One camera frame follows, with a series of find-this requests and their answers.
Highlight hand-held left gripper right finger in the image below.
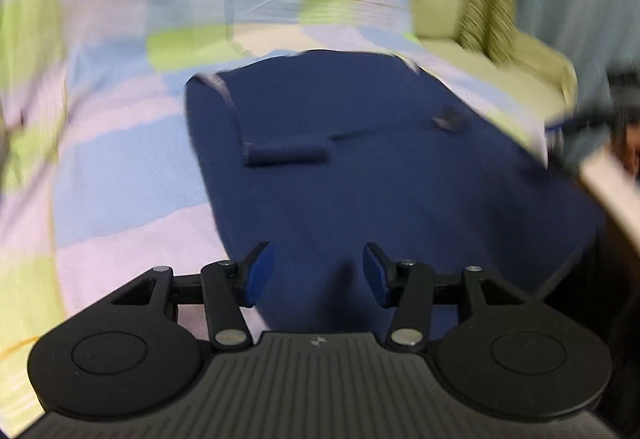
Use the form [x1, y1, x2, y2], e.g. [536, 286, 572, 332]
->
[362, 241, 526, 352]

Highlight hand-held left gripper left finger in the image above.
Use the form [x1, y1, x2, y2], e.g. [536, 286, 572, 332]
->
[107, 241, 276, 352]

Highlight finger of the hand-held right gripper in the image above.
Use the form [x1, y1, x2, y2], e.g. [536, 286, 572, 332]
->
[544, 109, 613, 164]

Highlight navy blue pants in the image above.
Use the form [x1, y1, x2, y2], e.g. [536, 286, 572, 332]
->
[184, 48, 606, 335]

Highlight green covered sofa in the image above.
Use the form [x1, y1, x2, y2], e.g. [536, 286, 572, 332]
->
[404, 0, 579, 162]

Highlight white wooden framed chair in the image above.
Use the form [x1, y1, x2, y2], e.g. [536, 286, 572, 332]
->
[577, 146, 640, 251]

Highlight green patterned cushion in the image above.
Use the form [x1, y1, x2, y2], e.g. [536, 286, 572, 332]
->
[457, 0, 519, 66]

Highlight checked blue green blanket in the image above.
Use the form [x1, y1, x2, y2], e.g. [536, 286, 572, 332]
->
[0, 0, 501, 436]

